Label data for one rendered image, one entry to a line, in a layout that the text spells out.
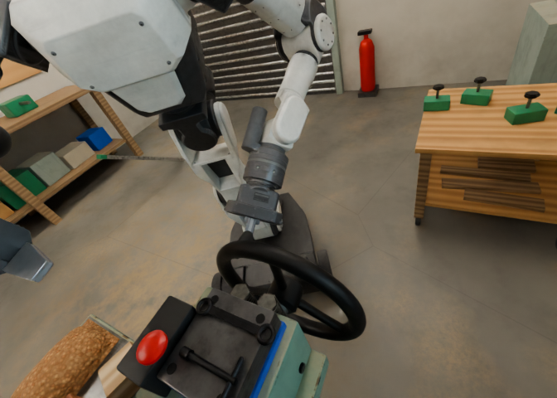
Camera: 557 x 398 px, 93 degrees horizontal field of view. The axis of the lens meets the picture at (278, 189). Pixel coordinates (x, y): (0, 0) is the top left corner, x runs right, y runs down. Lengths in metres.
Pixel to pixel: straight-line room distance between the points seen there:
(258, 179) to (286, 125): 0.13
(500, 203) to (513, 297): 0.40
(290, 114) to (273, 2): 0.21
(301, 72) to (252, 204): 0.33
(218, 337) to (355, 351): 1.05
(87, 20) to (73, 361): 0.51
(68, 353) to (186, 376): 0.25
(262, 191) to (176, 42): 0.32
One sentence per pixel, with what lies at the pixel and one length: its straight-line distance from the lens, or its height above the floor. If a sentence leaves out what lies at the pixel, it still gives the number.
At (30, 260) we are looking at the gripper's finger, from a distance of 0.37.
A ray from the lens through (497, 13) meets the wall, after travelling 3.00.
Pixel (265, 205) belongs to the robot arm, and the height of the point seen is 0.90.
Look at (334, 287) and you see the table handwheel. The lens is 0.40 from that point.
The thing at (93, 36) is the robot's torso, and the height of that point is 1.25.
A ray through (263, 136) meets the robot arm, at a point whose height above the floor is 0.99.
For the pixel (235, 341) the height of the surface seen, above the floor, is 1.00.
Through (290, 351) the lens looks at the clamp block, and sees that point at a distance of 0.34.
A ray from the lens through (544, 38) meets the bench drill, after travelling 2.02.
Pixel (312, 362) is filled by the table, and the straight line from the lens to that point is 0.41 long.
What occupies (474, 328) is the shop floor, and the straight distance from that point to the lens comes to 1.41.
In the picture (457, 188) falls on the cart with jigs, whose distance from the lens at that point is 1.62.
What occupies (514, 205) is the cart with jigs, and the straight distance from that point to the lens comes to 1.58.
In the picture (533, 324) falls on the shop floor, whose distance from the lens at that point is 1.49.
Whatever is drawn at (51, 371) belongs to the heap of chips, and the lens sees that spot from 0.53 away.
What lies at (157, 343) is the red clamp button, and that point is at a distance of 0.31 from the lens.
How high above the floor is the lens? 1.26
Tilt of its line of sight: 39 degrees down
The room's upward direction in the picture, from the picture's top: 19 degrees counter-clockwise
